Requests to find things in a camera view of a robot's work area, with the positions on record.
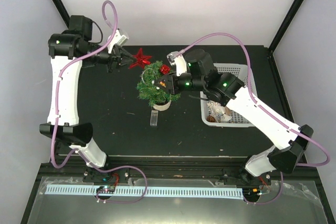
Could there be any red star ornament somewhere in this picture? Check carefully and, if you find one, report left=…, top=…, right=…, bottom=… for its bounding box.
left=129, top=48, right=152, bottom=69

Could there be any small green christmas tree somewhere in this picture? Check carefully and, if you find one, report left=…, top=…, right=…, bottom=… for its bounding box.
left=136, top=61, right=181, bottom=111

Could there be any clear string light wire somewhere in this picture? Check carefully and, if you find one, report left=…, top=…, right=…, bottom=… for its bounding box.
left=141, top=67, right=158, bottom=88

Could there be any white plastic basket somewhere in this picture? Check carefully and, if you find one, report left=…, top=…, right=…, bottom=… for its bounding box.
left=200, top=63, right=255, bottom=128

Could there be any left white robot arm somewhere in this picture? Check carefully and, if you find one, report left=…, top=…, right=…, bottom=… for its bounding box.
left=39, top=15, right=136, bottom=182

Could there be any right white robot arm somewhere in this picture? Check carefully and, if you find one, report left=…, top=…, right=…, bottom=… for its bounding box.
left=152, top=49, right=313, bottom=184

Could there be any clear light battery box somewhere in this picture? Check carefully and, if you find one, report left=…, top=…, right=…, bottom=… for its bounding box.
left=150, top=110, right=159, bottom=126

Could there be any white snowflake ornament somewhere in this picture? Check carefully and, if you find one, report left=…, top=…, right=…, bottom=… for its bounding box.
left=207, top=101, right=225, bottom=114

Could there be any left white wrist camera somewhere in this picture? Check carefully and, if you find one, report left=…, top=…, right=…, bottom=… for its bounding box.
left=107, top=28, right=129, bottom=50

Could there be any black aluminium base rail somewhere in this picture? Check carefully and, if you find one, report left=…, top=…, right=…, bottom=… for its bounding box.
left=104, top=155, right=320, bottom=183

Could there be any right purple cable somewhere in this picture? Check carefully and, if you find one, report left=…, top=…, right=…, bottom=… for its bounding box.
left=178, top=33, right=330, bottom=206

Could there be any purple cable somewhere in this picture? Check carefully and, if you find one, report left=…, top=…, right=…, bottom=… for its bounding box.
left=50, top=0, right=149, bottom=204
left=178, top=33, right=330, bottom=206

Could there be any white cable duct strip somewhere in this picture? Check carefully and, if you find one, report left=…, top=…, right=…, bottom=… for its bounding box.
left=45, top=185, right=244, bottom=200

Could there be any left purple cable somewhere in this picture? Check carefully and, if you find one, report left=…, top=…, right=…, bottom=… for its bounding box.
left=50, top=0, right=149, bottom=204

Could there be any black right frame post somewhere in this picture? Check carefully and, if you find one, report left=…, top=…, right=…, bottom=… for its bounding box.
left=268, top=0, right=304, bottom=54

